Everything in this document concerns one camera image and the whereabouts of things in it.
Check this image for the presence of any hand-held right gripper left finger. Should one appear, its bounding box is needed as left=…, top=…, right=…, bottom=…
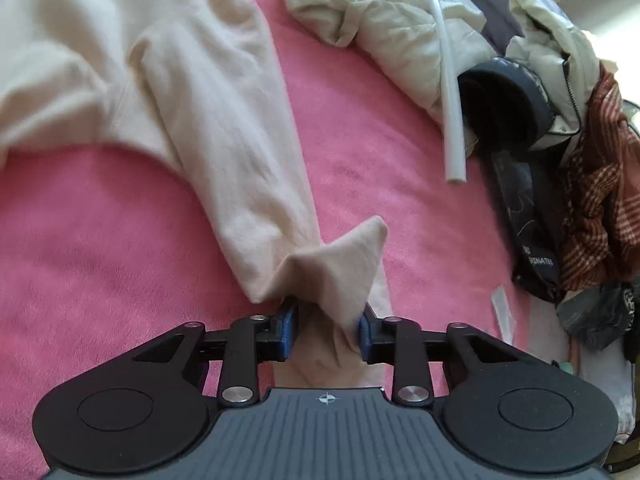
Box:
left=132, top=297, right=302, bottom=406

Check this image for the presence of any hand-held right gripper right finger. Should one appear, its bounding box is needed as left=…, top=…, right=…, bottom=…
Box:
left=357, top=302, right=526, bottom=406

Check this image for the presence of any beige long-sleeve shirt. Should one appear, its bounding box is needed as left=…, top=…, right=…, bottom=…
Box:
left=0, top=0, right=396, bottom=391

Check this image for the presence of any white paper tag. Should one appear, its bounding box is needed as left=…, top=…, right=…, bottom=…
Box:
left=491, top=284, right=519, bottom=342

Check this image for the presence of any dark navy printed garment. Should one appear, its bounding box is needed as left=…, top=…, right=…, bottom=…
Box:
left=457, top=57, right=573, bottom=303

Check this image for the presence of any dark grey lace garment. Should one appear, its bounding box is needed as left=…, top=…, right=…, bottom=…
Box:
left=556, top=280, right=640, bottom=352

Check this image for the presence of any white plastic tube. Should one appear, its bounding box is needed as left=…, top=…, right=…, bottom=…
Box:
left=419, top=0, right=469, bottom=185

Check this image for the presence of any brown plaid garment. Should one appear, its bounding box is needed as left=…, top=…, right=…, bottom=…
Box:
left=559, top=62, right=640, bottom=292

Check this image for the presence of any cream padded jacket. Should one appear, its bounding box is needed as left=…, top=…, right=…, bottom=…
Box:
left=282, top=0, right=603, bottom=153

